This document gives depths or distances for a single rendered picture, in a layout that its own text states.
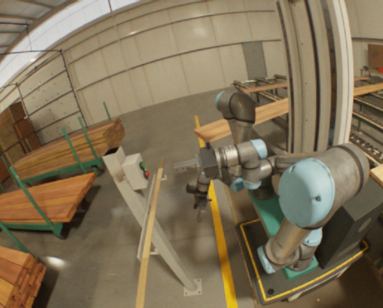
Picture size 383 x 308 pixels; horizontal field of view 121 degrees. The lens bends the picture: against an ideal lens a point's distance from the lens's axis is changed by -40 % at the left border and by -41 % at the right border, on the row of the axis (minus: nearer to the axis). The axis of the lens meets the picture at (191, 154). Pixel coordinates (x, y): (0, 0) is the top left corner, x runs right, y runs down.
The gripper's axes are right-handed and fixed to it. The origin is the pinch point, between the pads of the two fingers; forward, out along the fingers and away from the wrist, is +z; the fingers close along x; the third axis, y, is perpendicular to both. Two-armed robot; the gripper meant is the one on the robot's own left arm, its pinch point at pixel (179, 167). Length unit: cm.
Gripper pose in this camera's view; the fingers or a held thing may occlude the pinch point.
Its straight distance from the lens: 64.9
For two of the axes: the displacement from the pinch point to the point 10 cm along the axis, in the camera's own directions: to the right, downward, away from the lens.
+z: -9.7, 2.2, 0.8
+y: -2.3, -8.3, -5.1
